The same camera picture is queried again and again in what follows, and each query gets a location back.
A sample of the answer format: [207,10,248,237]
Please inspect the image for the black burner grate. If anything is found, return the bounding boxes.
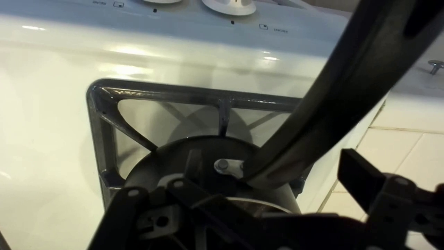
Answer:
[86,79,307,210]

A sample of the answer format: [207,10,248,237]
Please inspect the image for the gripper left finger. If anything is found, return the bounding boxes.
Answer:
[87,178,267,250]

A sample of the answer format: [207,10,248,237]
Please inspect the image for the white stove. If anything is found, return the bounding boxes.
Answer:
[0,0,389,250]

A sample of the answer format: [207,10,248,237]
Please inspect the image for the silver cabinet knob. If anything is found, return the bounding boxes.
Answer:
[427,59,444,75]

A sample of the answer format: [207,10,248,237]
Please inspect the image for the black pot with long handle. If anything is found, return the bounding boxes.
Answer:
[123,0,444,216]

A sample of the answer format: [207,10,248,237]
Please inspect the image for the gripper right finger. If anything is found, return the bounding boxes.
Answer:
[338,148,444,250]

